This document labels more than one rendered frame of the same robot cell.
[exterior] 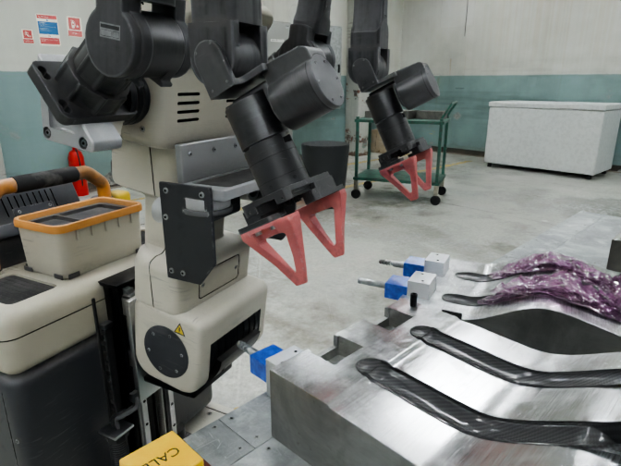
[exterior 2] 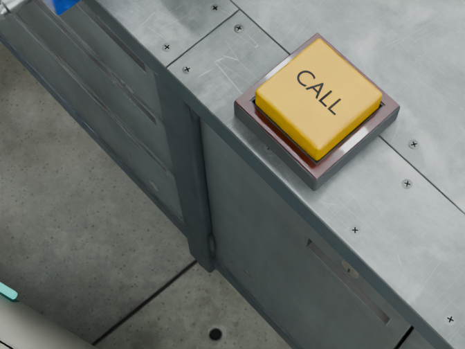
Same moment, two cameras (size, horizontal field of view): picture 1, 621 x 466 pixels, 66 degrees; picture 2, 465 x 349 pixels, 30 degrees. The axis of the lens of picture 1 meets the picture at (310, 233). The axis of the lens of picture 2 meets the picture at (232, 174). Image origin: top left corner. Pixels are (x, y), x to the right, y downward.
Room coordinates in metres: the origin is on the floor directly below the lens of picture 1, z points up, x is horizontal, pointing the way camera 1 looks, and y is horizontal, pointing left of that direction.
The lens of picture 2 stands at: (0.42, 0.42, 1.34)
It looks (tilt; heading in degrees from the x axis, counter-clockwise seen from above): 67 degrees down; 275
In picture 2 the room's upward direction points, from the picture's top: 2 degrees counter-clockwise
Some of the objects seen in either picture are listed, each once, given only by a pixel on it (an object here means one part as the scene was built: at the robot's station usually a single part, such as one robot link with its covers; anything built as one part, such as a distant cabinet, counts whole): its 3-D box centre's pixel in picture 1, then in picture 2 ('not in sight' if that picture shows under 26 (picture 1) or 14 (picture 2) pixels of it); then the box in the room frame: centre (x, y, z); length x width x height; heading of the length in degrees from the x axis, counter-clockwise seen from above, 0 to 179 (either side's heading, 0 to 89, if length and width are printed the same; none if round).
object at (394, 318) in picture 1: (387, 330); not in sight; (0.58, -0.10, 0.87); 0.05 x 0.05 x 0.04; 46
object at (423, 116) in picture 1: (403, 150); not in sight; (5.15, -0.99, 0.50); 0.98 x 0.55 x 1.01; 68
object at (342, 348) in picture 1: (334, 361); not in sight; (0.51, -0.03, 0.87); 0.05 x 0.05 x 0.04; 46
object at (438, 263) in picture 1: (411, 266); not in sight; (0.86, -0.19, 0.86); 0.13 x 0.05 x 0.05; 63
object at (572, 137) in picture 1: (549, 136); not in sight; (6.87, -3.36, 0.47); 1.52 x 0.77 x 0.94; 43
